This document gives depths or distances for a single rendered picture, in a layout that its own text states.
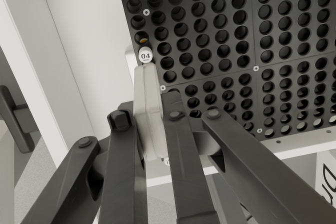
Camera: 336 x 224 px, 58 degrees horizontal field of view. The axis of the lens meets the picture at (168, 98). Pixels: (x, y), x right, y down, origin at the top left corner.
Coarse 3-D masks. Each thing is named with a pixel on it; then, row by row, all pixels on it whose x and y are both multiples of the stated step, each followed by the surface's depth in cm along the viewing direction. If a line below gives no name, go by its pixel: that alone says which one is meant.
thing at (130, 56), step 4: (128, 52) 33; (132, 52) 33; (128, 56) 33; (132, 56) 33; (128, 60) 33; (132, 60) 33; (128, 64) 34; (132, 64) 34; (136, 64) 34; (128, 68) 34; (132, 68) 34; (132, 72) 34; (132, 76) 34; (132, 80) 35; (132, 84) 35
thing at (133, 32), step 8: (128, 0) 26; (128, 8) 26; (144, 8) 26; (128, 16) 26; (144, 16) 26; (128, 24) 26; (144, 24) 27; (136, 32) 27; (136, 40) 28; (136, 48) 28; (152, 48) 28; (136, 56) 28; (152, 56) 28; (160, 80) 29
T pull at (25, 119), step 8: (0, 88) 27; (0, 96) 27; (8, 96) 28; (0, 104) 28; (8, 104) 28; (24, 104) 29; (0, 112) 28; (8, 112) 28; (16, 112) 28; (24, 112) 28; (8, 120) 28; (16, 120) 29; (24, 120) 29; (32, 120) 29; (8, 128) 29; (16, 128) 29; (24, 128) 29; (32, 128) 29; (16, 136) 29; (24, 136) 29; (16, 144) 30; (24, 144) 30; (32, 144) 31; (24, 152) 30
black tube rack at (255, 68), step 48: (144, 0) 26; (192, 0) 26; (240, 0) 29; (288, 0) 27; (192, 48) 28; (240, 48) 31; (288, 48) 32; (192, 96) 30; (240, 96) 31; (288, 96) 32
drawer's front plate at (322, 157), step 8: (320, 152) 44; (328, 152) 42; (320, 160) 45; (328, 160) 42; (320, 168) 45; (328, 168) 43; (320, 176) 46; (328, 176) 43; (320, 184) 46; (320, 192) 47; (328, 200) 45
